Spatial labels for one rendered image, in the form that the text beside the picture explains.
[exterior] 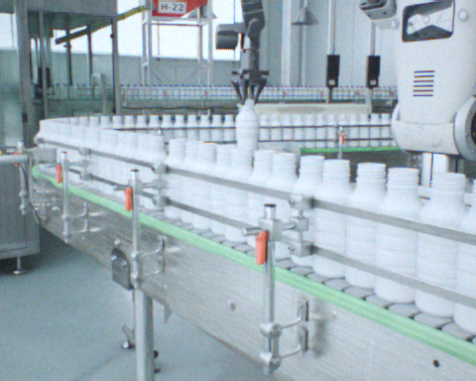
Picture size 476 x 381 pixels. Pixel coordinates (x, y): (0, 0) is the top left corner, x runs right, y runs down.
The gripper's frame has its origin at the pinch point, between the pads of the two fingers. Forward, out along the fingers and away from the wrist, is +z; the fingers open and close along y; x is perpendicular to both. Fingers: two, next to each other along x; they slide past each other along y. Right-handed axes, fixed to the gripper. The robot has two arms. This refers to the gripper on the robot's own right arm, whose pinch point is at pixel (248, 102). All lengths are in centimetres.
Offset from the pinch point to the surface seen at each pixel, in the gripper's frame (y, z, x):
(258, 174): 42, 12, 59
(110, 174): 40.3, 19.1, -4.1
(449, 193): 43, 10, 95
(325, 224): 44, 16, 77
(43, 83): -90, -12, -461
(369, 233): 43, 16, 84
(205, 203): 42, 19, 43
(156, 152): 39.8, 11.4, 19.3
